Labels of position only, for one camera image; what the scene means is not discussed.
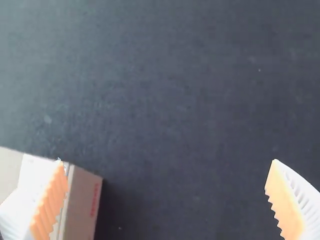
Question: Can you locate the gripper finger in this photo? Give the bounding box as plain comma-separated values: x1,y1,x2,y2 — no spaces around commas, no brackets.
0,153,70,240
264,158,320,240

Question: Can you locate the cardboard box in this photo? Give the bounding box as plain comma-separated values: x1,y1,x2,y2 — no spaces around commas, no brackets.
0,146,104,240

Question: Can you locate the black mat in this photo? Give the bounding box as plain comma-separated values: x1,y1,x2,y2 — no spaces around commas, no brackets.
0,0,320,240

